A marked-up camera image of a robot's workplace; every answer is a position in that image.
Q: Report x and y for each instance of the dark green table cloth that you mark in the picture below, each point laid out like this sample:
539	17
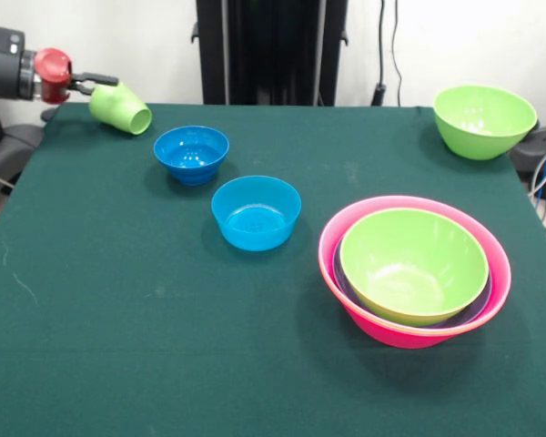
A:
164	341

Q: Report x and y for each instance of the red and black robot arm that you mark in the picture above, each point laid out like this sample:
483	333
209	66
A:
4	68

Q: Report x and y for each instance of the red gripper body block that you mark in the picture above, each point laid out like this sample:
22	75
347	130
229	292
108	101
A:
52	73

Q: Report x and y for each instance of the pink plastic bowl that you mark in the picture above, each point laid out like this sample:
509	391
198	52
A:
400	339
332	227

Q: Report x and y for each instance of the green plastic bowl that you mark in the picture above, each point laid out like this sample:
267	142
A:
482	123
414	255

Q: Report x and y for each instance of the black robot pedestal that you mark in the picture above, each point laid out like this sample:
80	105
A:
273	45

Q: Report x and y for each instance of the green plastic cup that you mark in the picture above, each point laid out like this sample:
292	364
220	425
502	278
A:
118	109

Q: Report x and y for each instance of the dark blue plastic bowl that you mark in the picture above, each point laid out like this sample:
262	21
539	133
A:
191	155

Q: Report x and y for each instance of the purple plastic bowl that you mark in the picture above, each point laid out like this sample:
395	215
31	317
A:
480	309

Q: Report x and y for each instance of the light blue plastic bowl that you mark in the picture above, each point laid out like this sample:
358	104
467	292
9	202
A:
255	218

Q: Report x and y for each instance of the black pedestal leg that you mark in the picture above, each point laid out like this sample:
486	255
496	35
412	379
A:
13	145
534	155

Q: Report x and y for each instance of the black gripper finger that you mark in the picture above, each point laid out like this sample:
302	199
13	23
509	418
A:
83	89
98	79

